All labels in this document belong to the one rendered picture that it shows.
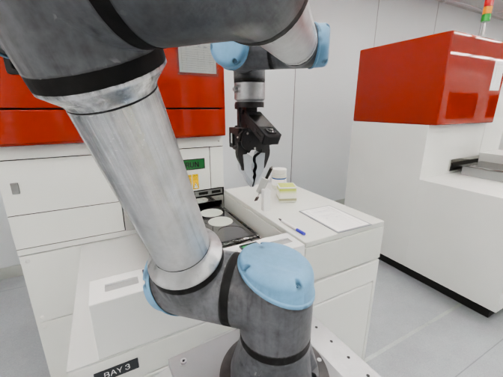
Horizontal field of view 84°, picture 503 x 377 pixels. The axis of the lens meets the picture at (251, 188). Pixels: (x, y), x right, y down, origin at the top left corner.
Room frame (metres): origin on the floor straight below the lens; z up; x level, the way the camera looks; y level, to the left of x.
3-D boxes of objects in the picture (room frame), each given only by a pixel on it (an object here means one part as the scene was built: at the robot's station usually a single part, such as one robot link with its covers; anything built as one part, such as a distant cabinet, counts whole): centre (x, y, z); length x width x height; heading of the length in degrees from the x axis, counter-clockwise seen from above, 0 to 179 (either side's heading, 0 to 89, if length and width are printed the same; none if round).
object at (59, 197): (1.10, 0.50, 1.02); 0.82 x 0.03 x 0.40; 118
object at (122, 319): (0.64, 0.11, 0.89); 0.55 x 0.09 x 0.14; 118
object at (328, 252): (1.09, -0.17, 0.89); 0.62 x 0.35 x 0.14; 28
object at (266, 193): (1.01, -0.05, 1.03); 0.06 x 0.04 x 0.13; 28
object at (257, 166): (0.72, -0.01, 1.19); 0.06 x 0.03 x 0.09; 27
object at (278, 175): (1.31, -0.13, 1.01); 0.07 x 0.07 x 0.10
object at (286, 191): (1.11, -0.15, 1.00); 0.07 x 0.07 x 0.07; 5
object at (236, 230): (0.99, 0.22, 0.90); 0.34 x 0.34 x 0.01; 28
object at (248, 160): (0.71, 0.02, 1.19); 0.06 x 0.03 x 0.09; 27
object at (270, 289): (0.38, -0.03, 1.06); 0.13 x 0.12 x 0.14; 74
